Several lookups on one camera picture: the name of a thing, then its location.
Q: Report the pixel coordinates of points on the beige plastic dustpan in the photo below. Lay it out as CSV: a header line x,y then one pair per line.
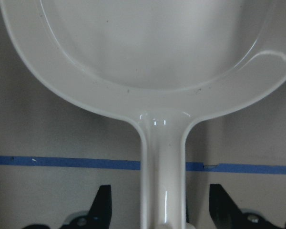
x,y
161,65

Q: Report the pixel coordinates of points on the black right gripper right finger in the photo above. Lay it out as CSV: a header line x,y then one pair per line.
x,y
225,214

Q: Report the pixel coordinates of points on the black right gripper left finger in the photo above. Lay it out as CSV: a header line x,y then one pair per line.
x,y
97,217

